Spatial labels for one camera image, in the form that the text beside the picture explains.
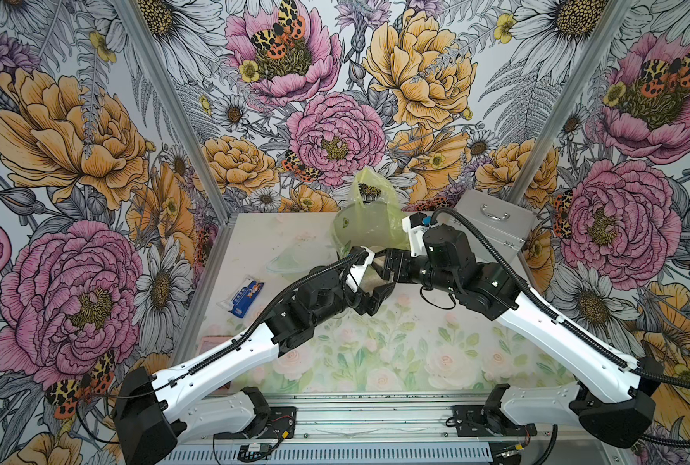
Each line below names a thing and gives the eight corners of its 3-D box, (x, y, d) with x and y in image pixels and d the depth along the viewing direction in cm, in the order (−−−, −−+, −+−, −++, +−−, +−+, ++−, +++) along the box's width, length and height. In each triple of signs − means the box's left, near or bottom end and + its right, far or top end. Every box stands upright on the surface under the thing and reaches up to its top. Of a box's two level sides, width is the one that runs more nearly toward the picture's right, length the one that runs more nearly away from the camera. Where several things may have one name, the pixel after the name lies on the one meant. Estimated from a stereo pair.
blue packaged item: (221, 307, 98) (217, 301, 95) (246, 279, 105) (243, 273, 102) (241, 318, 95) (237, 313, 92) (266, 289, 102) (263, 283, 99)
